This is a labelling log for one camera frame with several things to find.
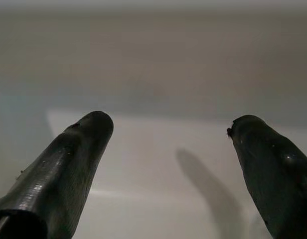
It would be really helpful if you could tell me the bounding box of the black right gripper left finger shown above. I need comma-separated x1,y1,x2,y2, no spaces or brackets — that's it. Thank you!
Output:
0,111,114,239

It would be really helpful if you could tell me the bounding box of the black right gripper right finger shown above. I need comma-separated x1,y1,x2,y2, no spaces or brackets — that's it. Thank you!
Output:
227,115,307,239

